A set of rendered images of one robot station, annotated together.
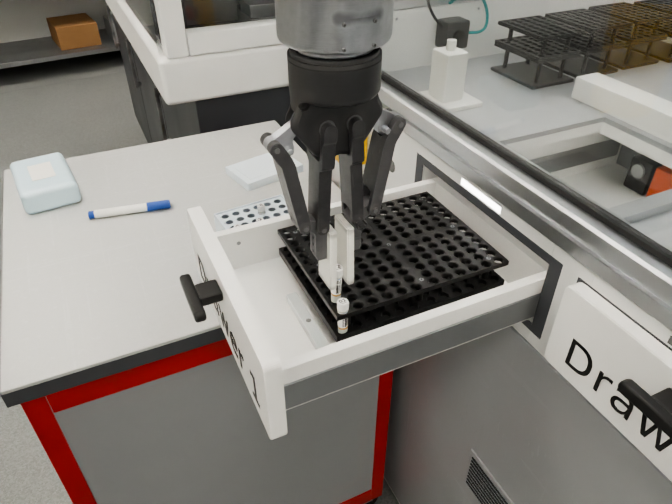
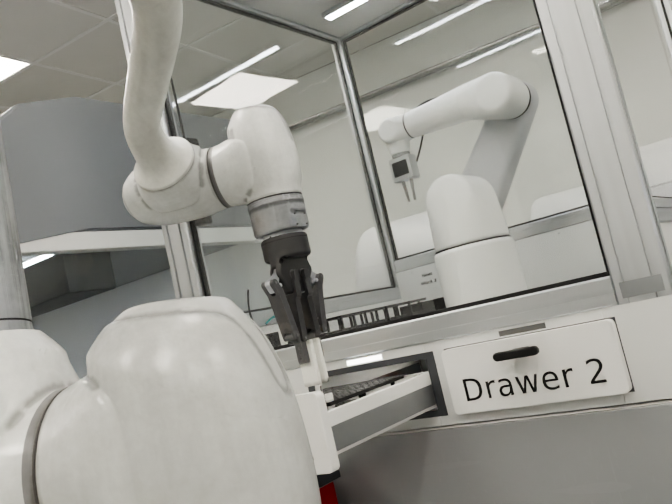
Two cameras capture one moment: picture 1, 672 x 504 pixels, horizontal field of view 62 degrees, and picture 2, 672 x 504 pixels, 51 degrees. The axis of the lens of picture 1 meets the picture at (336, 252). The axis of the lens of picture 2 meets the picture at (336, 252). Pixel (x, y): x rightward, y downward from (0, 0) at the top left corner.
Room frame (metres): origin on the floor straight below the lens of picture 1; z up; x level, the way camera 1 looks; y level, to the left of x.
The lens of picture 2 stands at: (-0.56, 0.49, 1.01)
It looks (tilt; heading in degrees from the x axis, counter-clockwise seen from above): 6 degrees up; 330
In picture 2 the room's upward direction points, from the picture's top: 13 degrees counter-clockwise
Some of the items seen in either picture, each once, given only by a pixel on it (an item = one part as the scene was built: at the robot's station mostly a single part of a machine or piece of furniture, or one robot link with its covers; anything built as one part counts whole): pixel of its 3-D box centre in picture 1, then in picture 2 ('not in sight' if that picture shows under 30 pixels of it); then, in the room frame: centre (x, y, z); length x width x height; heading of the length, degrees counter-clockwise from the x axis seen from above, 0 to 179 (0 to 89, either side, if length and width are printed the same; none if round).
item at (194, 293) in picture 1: (203, 294); not in sight; (0.45, 0.14, 0.91); 0.07 x 0.04 x 0.01; 25
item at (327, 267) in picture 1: (327, 254); (308, 363); (0.44, 0.01, 0.96); 0.03 x 0.01 x 0.07; 25
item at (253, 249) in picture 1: (393, 266); (335, 414); (0.55, -0.07, 0.86); 0.40 x 0.26 x 0.06; 115
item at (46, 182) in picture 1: (45, 181); not in sight; (0.91, 0.54, 0.78); 0.15 x 0.10 x 0.04; 32
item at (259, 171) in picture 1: (264, 169); not in sight; (0.98, 0.14, 0.77); 0.13 x 0.09 x 0.02; 128
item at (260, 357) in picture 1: (231, 309); (252, 440); (0.46, 0.12, 0.87); 0.29 x 0.02 x 0.11; 25
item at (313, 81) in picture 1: (334, 100); (289, 264); (0.45, 0.00, 1.12); 0.08 x 0.07 x 0.09; 115
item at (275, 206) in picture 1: (259, 224); not in sight; (0.77, 0.13, 0.78); 0.12 x 0.08 x 0.04; 121
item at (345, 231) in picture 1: (344, 249); (315, 361); (0.45, -0.01, 0.96); 0.03 x 0.01 x 0.07; 25
